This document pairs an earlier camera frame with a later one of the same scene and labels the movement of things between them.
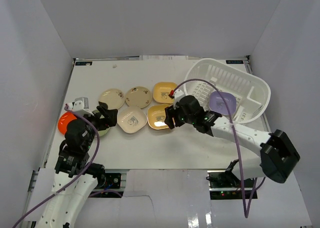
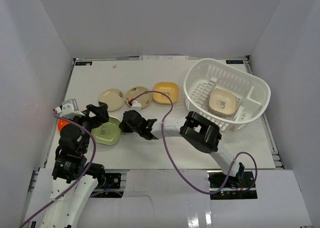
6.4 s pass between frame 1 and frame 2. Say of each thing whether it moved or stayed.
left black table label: stayed
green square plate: moved
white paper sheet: stayed
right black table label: stayed
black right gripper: moved
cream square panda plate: moved
